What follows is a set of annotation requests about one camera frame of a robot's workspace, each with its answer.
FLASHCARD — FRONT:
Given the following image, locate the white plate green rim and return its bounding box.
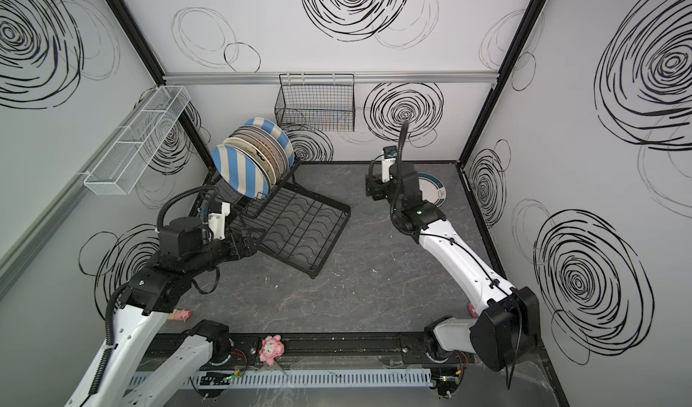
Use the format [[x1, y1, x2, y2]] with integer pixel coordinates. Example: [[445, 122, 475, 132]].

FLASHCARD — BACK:
[[418, 173, 447, 207]]

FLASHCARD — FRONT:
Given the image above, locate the black wire dish rack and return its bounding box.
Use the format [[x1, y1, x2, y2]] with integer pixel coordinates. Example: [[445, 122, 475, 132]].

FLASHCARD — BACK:
[[203, 158, 351, 278]]

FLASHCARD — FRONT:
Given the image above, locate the blue striped plate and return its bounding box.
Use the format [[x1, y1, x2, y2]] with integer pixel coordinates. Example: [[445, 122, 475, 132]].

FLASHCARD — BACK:
[[245, 117, 296, 168], [212, 145, 270, 199]]

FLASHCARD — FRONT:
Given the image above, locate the white plate black rim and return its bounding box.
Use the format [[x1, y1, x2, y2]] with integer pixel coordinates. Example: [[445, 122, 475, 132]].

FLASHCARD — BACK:
[[223, 137, 276, 187]]

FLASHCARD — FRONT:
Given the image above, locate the blue striped plate front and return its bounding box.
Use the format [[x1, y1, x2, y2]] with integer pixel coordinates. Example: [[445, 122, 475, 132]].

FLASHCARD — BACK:
[[245, 117, 296, 168]]

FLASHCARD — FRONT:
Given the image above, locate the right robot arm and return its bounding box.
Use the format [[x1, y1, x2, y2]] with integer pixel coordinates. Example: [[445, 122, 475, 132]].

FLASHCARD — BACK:
[[365, 146, 540, 371]]

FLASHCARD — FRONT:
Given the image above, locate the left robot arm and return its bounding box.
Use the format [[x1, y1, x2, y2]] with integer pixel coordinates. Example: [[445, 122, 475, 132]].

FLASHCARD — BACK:
[[67, 203, 258, 406]]

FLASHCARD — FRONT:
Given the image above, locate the small pink toy left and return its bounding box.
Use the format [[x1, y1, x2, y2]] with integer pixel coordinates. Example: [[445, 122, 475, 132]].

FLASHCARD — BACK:
[[168, 309, 193, 322]]

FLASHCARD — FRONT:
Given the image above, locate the pink plush toy left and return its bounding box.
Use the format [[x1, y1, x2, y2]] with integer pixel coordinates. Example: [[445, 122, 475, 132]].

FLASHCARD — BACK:
[[259, 335, 286, 367]]

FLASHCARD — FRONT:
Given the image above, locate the white bunny pink toy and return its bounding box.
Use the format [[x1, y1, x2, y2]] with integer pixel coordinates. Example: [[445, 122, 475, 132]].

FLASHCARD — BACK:
[[468, 304, 479, 319]]

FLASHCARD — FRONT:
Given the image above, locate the white mesh wall shelf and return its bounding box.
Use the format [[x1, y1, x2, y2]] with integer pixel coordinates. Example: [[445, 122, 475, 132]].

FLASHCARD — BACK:
[[83, 85, 190, 196]]

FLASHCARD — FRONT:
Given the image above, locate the black wire wall basket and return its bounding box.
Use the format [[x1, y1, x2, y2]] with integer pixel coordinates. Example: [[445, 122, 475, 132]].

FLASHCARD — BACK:
[[274, 83, 356, 132]]

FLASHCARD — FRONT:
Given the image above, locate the aluminium wall rail back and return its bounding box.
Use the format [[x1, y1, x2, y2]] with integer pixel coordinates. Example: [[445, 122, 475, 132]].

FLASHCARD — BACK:
[[163, 70, 499, 85]]

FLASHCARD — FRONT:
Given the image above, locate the aluminium wall rail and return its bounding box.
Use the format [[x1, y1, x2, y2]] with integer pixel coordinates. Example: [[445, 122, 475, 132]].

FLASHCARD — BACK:
[[163, 70, 499, 85], [1, 85, 158, 299]]

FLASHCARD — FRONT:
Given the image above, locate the white slotted cable duct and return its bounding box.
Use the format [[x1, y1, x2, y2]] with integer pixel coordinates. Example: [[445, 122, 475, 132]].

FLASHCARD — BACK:
[[126, 367, 434, 392]]

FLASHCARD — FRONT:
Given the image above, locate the aluminium wall rail left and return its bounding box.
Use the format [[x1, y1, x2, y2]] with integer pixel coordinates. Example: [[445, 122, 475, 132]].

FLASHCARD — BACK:
[[1, 85, 158, 299]]

